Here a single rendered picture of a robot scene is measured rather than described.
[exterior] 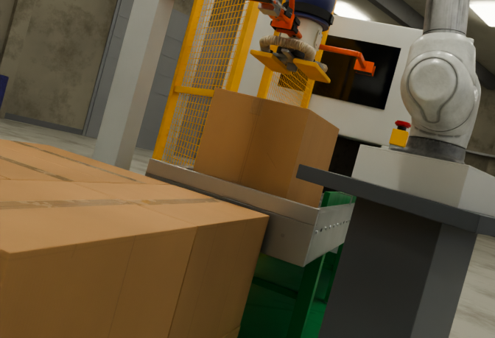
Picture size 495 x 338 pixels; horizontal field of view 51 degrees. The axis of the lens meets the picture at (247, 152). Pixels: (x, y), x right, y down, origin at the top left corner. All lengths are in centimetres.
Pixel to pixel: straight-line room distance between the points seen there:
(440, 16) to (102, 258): 93
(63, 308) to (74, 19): 1067
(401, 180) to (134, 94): 191
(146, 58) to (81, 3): 858
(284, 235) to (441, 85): 87
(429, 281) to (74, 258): 86
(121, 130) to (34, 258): 220
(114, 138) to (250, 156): 119
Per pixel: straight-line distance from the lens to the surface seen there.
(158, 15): 303
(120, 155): 299
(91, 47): 1164
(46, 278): 85
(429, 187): 134
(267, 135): 197
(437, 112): 126
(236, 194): 192
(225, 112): 204
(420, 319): 142
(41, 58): 1120
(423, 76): 123
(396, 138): 237
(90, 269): 93
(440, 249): 139
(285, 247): 187
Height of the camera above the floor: 77
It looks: 1 degrees down
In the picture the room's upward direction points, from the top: 15 degrees clockwise
